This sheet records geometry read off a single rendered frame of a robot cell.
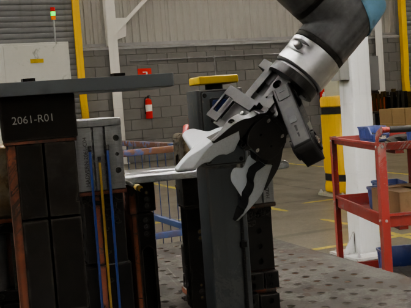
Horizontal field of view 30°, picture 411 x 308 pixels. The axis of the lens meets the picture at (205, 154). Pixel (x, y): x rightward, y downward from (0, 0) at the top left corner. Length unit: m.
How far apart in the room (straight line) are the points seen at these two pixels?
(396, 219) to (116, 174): 2.28
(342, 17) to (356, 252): 4.44
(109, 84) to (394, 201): 2.53
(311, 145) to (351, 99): 4.33
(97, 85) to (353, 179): 4.35
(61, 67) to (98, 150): 8.31
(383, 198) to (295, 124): 2.41
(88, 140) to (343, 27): 0.45
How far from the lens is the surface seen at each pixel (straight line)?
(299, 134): 0.94
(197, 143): 0.96
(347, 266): 1.92
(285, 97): 0.99
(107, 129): 1.23
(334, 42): 1.01
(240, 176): 1.06
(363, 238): 5.35
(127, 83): 1.05
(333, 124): 8.45
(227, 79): 1.12
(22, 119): 1.06
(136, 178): 1.37
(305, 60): 1.00
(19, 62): 9.44
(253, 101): 0.99
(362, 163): 5.29
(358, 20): 1.02
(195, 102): 1.12
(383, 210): 3.36
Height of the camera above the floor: 1.12
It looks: 4 degrees down
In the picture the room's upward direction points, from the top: 4 degrees counter-clockwise
